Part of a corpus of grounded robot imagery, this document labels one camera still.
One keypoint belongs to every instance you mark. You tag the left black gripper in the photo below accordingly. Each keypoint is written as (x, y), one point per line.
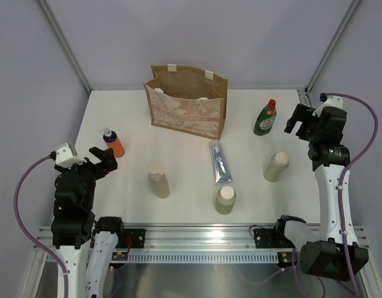
(108, 162)

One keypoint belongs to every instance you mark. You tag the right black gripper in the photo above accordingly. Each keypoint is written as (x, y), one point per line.
(302, 113)

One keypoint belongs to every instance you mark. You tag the orange blue pump bottle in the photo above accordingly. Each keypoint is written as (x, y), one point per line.
(112, 141)

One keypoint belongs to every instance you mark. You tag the green dish soap bottle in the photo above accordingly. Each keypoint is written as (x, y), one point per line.
(266, 118)

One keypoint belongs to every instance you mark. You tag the beige pump bottle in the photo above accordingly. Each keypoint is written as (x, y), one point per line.
(157, 180)

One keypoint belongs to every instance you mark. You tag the silver blue tube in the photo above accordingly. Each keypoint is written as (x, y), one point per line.
(221, 170)

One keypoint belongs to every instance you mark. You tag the jute canvas tote bag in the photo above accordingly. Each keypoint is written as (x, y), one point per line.
(187, 99)

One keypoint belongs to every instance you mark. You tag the green bottle front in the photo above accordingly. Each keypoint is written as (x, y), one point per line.
(225, 200)

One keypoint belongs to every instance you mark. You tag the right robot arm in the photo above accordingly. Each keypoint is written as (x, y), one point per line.
(335, 252)

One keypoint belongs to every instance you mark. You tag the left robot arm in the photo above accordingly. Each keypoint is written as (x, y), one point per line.
(84, 244)

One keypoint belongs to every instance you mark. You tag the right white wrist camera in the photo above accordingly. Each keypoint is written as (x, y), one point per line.
(328, 101)

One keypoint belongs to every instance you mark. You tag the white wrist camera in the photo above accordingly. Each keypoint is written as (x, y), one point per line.
(328, 101)
(66, 156)

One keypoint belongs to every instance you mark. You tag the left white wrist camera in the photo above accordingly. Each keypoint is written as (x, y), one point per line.
(66, 156)

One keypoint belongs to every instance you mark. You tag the right aluminium frame post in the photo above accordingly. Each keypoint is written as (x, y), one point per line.
(335, 40)

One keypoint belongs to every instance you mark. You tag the aluminium frame post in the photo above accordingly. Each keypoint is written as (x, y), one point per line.
(335, 40)
(58, 34)

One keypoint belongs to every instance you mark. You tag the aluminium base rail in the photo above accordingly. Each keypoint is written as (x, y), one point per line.
(198, 237)

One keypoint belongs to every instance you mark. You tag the left aluminium frame post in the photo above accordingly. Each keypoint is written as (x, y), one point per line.
(58, 34)

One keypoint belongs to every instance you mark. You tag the white slotted cable duct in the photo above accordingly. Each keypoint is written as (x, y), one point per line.
(198, 257)

